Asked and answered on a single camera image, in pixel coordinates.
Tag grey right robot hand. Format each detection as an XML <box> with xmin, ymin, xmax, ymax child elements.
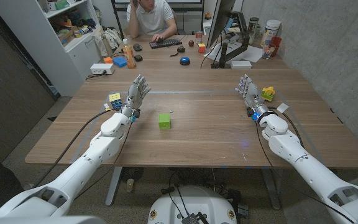
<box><xmin>235</xmin><ymin>73</ymin><xmax>270</xmax><ymax>116</ymax></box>

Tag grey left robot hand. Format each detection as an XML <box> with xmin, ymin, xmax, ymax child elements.
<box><xmin>121</xmin><ymin>74</ymin><xmax>152</xmax><ymax>117</ymax></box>

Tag large Rubik's cube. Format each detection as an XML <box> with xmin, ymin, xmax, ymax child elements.
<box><xmin>108</xmin><ymin>92</ymin><xmax>123</xmax><ymax>111</ymax></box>

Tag green cube block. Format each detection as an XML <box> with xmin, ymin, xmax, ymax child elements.
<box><xmin>158</xmin><ymin>113</ymin><xmax>172</xmax><ymax>130</ymax></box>

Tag yellow green lego stack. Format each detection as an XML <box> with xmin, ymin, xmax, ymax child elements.
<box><xmin>260</xmin><ymin>86</ymin><xmax>277</xmax><ymax>102</ymax></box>

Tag white tape tag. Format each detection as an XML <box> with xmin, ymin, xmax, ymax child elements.
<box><xmin>276</xmin><ymin>102</ymin><xmax>290</xmax><ymax>114</ymax></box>

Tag white rectangular box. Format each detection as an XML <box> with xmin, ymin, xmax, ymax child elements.
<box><xmin>230</xmin><ymin>60</ymin><xmax>253</xmax><ymax>70</ymax></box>

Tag blue flat box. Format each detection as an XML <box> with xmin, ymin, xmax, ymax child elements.
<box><xmin>112</xmin><ymin>55</ymin><xmax>128</xmax><ymax>68</ymax></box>

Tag orange drink bottle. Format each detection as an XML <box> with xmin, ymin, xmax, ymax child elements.
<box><xmin>122</xmin><ymin>38</ymin><xmax>137</xmax><ymax>70</ymax></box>

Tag white power strip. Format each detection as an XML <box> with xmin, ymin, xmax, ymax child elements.
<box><xmin>89</xmin><ymin>63</ymin><xmax>116</xmax><ymax>75</ymax></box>

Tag white paper sheets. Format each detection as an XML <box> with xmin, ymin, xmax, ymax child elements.
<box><xmin>203</xmin><ymin>41</ymin><xmax>264</xmax><ymax>63</ymax></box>

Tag red cup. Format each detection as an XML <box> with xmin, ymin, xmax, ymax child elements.
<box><xmin>270</xmin><ymin>36</ymin><xmax>283</xmax><ymax>57</ymax></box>

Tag black keyboard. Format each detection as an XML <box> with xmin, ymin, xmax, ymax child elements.
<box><xmin>149</xmin><ymin>37</ymin><xmax>183</xmax><ymax>50</ymax></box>

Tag beige cloth bag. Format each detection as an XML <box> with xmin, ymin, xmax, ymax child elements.
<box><xmin>92</xmin><ymin>27</ymin><xmax>124</xmax><ymax>57</ymax></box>

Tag white labelled canister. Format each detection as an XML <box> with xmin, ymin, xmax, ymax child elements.
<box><xmin>260</xmin><ymin>19</ymin><xmax>282</xmax><ymax>48</ymax></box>

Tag dark glass jar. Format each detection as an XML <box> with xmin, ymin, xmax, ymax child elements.
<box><xmin>247</xmin><ymin>17</ymin><xmax>260</xmax><ymax>42</ymax></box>

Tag small floor fan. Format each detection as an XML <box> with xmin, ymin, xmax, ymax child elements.
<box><xmin>120</xmin><ymin>166</ymin><xmax>145</xmax><ymax>182</ymax></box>

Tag person in white shirt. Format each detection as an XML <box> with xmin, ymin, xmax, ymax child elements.
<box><xmin>126</xmin><ymin>0</ymin><xmax>178</xmax><ymax>43</ymax></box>

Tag black equipment cabinet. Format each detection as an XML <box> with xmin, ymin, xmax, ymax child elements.
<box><xmin>206</xmin><ymin>0</ymin><xmax>237</xmax><ymax>49</ymax></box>

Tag white shelf cabinet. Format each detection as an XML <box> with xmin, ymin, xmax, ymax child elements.
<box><xmin>0</xmin><ymin>0</ymin><xmax>104</xmax><ymax>98</ymax></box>

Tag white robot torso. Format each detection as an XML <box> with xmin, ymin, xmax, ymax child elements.
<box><xmin>147</xmin><ymin>185</ymin><xmax>238</xmax><ymax>224</ymax></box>

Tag black round corded device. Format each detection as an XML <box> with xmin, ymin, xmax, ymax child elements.
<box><xmin>170</xmin><ymin>45</ymin><xmax>186</xmax><ymax>58</ymax></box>

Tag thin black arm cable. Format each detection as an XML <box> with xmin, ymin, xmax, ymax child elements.
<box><xmin>72</xmin><ymin>120</ymin><xmax>134</xmax><ymax>201</ymax></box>
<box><xmin>254</xmin><ymin>119</ymin><xmax>357</xmax><ymax>224</ymax></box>

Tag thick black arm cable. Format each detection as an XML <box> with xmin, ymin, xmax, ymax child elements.
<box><xmin>33</xmin><ymin>110</ymin><xmax>112</xmax><ymax>189</ymax></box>

